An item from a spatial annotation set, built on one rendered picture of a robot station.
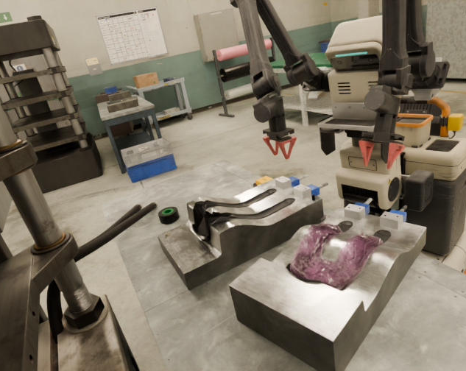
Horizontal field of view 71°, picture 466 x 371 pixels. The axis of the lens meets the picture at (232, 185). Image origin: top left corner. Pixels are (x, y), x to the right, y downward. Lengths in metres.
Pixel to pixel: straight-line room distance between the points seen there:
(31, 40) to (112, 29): 2.89
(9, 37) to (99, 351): 4.25
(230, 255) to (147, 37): 6.78
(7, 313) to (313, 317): 0.56
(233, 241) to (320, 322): 0.38
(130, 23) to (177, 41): 0.98
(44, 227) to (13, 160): 0.18
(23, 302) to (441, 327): 0.83
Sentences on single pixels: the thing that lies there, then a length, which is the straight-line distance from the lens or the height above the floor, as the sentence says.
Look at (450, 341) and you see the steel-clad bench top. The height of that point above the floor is 0.80.
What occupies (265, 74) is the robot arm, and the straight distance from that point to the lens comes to 1.10.
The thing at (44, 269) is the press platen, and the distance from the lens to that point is 0.86.
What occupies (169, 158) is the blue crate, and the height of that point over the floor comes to 0.17.
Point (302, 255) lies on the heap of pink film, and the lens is 0.85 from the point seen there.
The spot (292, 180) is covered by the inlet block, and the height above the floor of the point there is 0.90.
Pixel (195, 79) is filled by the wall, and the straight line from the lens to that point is 7.74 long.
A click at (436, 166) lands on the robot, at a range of 1.65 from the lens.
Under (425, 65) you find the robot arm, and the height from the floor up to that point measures 1.24.
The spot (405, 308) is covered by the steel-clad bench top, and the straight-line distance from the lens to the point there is 0.87.
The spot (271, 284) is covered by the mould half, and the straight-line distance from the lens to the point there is 0.76.
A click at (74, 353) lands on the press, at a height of 0.78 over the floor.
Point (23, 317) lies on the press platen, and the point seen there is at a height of 1.04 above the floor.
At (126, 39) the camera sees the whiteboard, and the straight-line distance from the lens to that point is 7.47.
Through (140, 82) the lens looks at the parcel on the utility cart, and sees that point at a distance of 6.89.
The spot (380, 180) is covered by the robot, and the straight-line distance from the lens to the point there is 1.43.
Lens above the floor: 1.41
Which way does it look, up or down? 24 degrees down
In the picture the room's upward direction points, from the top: 12 degrees counter-clockwise
